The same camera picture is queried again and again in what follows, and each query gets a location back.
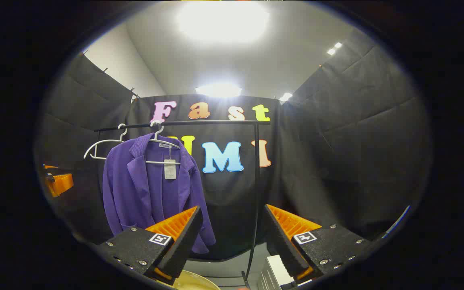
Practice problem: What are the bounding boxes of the white clothes hanger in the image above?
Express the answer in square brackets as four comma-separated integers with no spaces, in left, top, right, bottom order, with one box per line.
[83,123,130,161]
[141,120,182,166]

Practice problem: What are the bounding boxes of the white box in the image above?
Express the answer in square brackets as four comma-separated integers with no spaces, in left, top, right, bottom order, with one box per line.
[258,255,297,290]

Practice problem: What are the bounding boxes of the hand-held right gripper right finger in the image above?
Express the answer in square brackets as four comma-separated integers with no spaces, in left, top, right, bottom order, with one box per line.
[263,203,371,282]

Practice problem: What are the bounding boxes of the black clothes rack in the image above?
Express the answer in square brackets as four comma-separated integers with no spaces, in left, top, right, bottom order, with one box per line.
[94,120,271,290]

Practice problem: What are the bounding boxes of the large ceiling light panel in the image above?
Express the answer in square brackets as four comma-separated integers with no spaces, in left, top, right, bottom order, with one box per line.
[176,0,271,44]

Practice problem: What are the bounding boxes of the oblong ceiling light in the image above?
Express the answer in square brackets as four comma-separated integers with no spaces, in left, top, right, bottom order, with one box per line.
[195,83,243,98]

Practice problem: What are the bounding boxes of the purple jacket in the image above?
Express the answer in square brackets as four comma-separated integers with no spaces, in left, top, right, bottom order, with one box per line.
[102,133,216,255]

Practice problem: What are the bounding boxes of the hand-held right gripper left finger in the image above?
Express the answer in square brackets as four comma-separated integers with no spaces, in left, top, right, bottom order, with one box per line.
[95,205,204,286]

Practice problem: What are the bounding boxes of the black backdrop cloth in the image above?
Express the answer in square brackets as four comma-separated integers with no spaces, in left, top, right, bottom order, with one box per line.
[35,28,432,262]

